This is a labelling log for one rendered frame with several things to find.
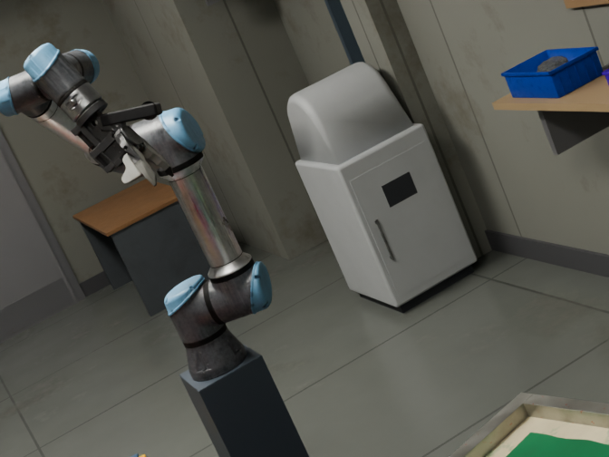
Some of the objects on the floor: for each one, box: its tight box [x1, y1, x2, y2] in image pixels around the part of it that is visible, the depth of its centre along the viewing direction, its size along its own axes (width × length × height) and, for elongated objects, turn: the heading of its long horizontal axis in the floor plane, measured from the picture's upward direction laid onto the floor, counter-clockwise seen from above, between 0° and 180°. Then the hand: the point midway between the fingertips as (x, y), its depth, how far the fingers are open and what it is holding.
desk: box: [73, 179, 210, 316], centre depth 841 cm, size 64×125×67 cm, turn 77°
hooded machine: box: [287, 62, 478, 313], centre depth 616 cm, size 64×54×126 cm
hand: (168, 179), depth 223 cm, fingers open, 14 cm apart
